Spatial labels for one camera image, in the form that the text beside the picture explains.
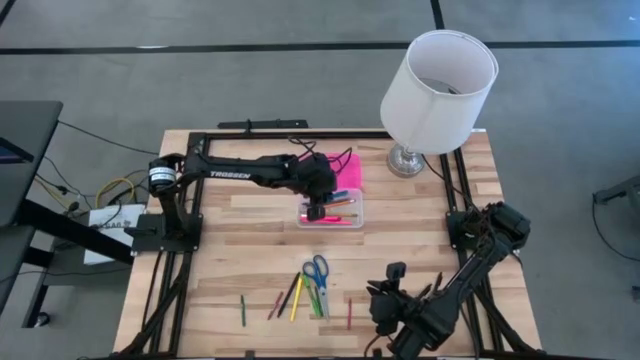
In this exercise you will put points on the short green pencil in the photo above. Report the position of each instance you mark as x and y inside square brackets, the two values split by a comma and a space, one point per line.
[243, 310]

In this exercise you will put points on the light green mechanical pencil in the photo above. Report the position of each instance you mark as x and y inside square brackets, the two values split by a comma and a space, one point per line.
[310, 295]

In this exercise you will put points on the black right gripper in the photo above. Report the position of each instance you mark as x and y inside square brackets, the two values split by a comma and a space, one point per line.
[400, 312]

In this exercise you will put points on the yellow pencil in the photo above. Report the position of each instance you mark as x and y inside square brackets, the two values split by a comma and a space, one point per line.
[347, 215]

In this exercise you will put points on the black pen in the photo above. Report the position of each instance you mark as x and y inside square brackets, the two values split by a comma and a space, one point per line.
[438, 281]
[425, 291]

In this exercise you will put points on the dark blue device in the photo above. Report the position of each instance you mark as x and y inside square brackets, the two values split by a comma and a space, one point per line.
[15, 152]

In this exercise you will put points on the grey desk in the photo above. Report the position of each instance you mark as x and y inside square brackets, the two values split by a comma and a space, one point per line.
[25, 150]

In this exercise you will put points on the yellow pencils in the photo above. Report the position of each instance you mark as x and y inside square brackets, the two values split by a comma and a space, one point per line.
[345, 202]

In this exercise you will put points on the black mounting bar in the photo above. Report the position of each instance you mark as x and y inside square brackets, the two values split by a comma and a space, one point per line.
[265, 124]

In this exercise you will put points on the dark red pencil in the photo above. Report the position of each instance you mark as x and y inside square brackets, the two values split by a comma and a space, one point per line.
[275, 305]

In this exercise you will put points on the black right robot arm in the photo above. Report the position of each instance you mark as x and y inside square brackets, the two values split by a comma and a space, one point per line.
[450, 305]

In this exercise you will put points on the white shade silver table lamp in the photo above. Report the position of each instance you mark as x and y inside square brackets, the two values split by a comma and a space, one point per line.
[435, 100]

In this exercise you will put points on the yellow highlighter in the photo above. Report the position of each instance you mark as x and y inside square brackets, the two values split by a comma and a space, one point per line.
[297, 298]

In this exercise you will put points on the black marker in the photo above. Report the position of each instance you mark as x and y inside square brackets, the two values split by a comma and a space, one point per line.
[288, 295]

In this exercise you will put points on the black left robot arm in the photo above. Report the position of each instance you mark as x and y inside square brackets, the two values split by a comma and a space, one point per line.
[235, 172]

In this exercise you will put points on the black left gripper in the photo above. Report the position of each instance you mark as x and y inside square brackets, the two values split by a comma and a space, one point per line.
[315, 175]

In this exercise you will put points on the pink highlighter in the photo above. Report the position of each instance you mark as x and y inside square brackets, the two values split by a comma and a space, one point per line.
[320, 219]

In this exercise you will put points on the black aluminium table frame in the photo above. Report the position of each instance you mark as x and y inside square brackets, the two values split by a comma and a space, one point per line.
[250, 135]

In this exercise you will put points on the blue marker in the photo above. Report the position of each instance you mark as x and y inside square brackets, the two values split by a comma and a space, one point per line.
[340, 194]

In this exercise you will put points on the grey furniture leg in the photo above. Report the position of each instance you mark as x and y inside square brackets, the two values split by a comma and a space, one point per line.
[620, 190]

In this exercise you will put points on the white control box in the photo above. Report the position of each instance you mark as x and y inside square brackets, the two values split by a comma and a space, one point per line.
[110, 240]

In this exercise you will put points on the clear supply box pink lid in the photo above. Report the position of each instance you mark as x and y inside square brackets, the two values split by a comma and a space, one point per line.
[350, 175]

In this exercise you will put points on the black desk leg frame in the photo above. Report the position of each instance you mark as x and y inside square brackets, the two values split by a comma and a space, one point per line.
[50, 227]

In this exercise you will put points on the pink colored pencil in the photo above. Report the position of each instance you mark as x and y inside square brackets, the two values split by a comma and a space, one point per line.
[345, 223]

